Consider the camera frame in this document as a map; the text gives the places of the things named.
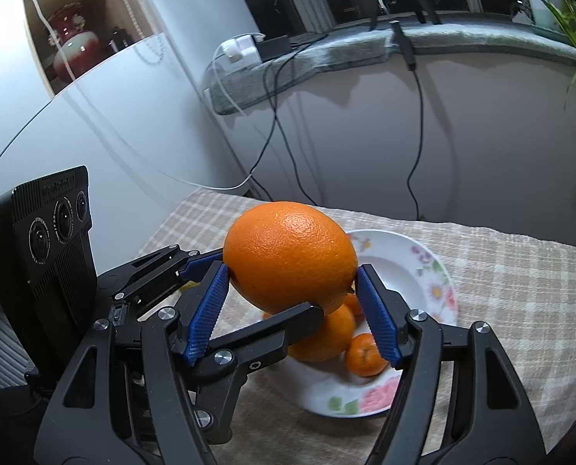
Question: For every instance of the white charger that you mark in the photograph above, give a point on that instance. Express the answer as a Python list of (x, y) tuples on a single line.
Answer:
[(242, 48)]

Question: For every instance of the plaid tablecloth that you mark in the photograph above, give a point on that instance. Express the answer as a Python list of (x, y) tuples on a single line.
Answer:
[(511, 276)]

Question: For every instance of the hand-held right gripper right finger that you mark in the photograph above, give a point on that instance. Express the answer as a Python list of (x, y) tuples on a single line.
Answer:
[(377, 319)]

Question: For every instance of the small mandarin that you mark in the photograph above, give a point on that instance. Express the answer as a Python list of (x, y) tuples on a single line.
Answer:
[(353, 304)]

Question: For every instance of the black power adapter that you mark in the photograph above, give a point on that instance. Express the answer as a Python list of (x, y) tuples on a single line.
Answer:
[(276, 47)]

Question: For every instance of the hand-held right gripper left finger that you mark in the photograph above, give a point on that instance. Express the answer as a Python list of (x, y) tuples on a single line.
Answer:
[(205, 319)]

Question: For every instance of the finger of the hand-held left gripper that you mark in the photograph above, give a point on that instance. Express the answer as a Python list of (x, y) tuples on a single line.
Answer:
[(201, 264), (268, 329)]

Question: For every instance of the mandarin with stem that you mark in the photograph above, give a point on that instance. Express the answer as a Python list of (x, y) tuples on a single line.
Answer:
[(365, 356)]

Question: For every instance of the grey windowsill mat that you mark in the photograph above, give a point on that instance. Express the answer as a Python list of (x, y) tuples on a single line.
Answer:
[(346, 53)]

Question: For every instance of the small dark jar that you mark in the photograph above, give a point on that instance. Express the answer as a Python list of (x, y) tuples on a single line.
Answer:
[(120, 38)]

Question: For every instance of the red and white vase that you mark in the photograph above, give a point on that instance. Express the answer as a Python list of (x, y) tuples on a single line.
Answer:
[(72, 48)]

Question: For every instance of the large orange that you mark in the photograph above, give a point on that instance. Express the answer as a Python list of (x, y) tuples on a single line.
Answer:
[(290, 256)]

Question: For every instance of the white floral bowl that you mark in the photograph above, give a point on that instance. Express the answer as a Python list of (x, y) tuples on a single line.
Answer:
[(399, 261)]

